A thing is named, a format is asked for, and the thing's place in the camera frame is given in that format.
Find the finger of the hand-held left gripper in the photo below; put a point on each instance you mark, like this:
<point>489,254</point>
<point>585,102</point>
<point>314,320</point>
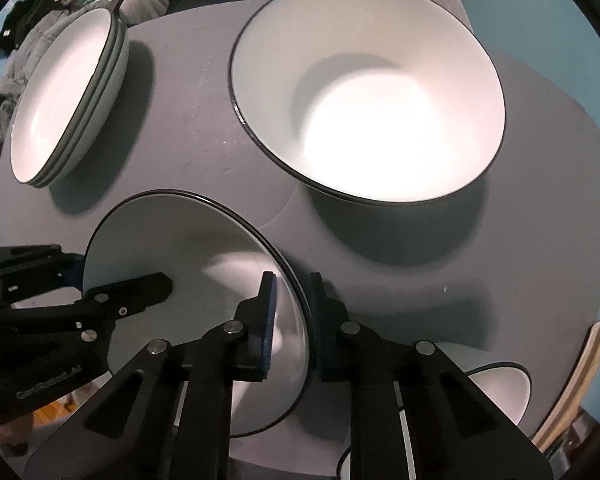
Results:
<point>35,262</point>
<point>135,292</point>

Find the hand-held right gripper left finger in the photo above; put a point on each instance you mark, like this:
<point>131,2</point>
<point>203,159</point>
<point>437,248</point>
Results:
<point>267,320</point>

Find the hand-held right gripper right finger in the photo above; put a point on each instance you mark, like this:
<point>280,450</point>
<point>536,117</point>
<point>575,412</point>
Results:
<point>319,320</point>

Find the white bowl dark rim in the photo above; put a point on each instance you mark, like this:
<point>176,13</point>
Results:
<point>380,110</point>
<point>500,385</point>
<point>180,250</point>

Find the large white plate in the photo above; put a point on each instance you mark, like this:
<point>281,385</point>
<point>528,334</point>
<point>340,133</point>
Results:
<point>65,100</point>
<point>101,91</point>

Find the grey duvet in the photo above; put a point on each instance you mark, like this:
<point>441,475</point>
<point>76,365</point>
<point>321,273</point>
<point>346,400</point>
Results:
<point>27,65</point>

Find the black clothes pile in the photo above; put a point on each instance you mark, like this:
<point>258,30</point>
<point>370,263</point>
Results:
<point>15,25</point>

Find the wooden board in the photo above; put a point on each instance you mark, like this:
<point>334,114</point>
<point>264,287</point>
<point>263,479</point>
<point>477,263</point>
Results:
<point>575,390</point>

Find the bed with grey sheet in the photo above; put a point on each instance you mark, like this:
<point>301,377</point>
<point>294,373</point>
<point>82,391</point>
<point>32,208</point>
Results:
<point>145,2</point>

